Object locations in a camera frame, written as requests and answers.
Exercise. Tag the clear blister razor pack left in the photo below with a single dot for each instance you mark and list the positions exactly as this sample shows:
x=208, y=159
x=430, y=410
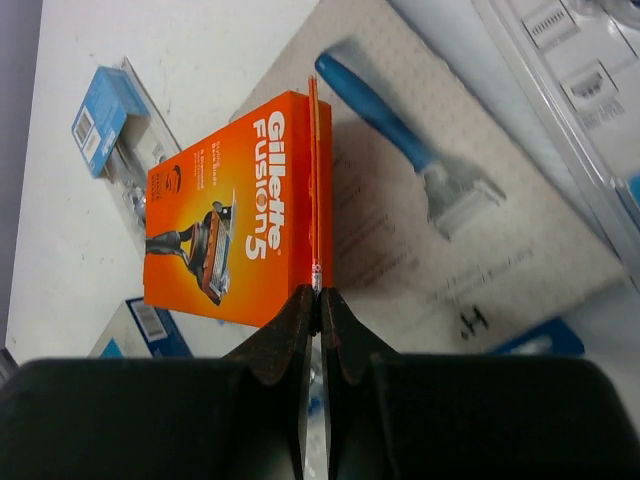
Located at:
x=121, y=135

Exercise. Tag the clear blister razor pack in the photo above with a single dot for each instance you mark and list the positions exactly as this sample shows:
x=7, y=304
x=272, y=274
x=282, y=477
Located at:
x=121, y=135
x=563, y=78

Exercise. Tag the Harry's box under centre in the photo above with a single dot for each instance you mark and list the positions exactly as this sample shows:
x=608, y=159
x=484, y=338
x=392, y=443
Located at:
x=138, y=330

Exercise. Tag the orange Gillette box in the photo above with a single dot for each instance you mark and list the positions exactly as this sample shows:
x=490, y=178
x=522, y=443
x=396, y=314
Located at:
x=237, y=221

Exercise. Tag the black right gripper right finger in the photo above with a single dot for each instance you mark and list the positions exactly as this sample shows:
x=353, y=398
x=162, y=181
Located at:
x=429, y=416

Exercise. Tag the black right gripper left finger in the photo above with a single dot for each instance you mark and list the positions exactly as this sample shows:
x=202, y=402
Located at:
x=240, y=416

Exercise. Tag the clear blister razor pack top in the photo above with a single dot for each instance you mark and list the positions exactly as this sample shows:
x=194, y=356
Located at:
x=563, y=78

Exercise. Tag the Harry's box upper white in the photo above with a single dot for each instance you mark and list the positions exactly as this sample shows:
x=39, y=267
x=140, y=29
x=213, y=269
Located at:
x=447, y=237

